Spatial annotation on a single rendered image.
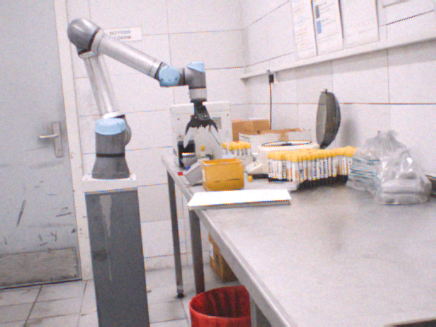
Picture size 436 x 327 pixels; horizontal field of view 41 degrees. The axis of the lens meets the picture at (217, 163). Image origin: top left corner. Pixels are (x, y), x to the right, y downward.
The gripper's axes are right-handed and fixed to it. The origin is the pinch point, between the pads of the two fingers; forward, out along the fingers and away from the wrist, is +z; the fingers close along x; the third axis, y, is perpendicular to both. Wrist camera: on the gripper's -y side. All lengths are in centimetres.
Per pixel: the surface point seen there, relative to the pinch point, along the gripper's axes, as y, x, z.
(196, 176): -26.9, 6.6, 8.2
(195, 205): -71, 12, 11
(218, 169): -44.8, 0.7, 3.8
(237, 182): -44.9, -5.4, 9.1
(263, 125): 74, -44, -3
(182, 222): 169, -2, 68
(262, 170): -22.4, -19.7, 9.0
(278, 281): -143, 6, 12
